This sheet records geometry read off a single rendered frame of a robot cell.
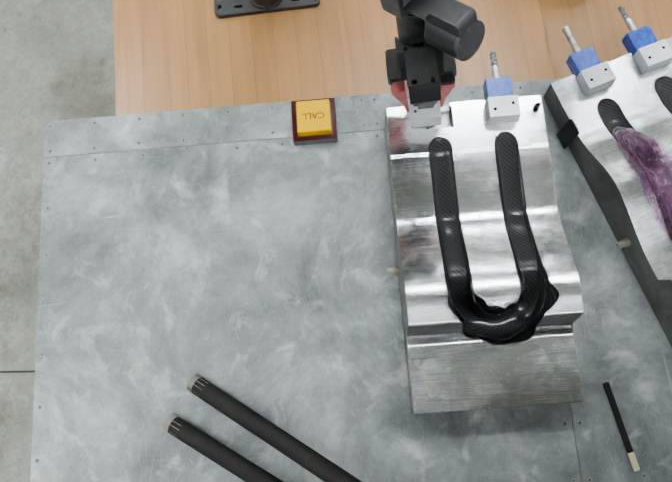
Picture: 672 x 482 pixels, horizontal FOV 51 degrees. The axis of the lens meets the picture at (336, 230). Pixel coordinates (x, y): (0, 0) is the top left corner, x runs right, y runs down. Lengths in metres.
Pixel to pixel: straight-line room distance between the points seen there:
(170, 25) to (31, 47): 1.14
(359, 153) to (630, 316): 0.53
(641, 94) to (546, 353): 0.48
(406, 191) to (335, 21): 0.40
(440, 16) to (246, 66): 0.51
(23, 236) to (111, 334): 1.06
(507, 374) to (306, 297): 0.35
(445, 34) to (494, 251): 0.35
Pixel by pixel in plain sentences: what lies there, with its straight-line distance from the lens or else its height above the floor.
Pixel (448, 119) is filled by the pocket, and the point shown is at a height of 0.86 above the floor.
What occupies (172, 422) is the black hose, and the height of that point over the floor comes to 0.83.
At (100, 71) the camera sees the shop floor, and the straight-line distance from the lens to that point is 2.39.
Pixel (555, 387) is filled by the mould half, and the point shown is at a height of 0.86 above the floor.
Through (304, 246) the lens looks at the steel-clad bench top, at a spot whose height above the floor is 0.80.
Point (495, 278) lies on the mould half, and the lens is 1.08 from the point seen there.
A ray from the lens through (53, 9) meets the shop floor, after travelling 2.56.
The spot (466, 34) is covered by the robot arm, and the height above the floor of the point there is 1.15.
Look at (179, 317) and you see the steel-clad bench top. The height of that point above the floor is 0.80.
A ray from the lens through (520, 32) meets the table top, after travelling 1.39.
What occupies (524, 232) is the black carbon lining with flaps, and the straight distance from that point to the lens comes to 1.15.
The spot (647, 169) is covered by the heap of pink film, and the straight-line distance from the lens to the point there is 1.21.
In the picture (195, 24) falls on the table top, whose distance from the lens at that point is 1.42.
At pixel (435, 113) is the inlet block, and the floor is 0.95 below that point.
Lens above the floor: 1.97
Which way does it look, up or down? 75 degrees down
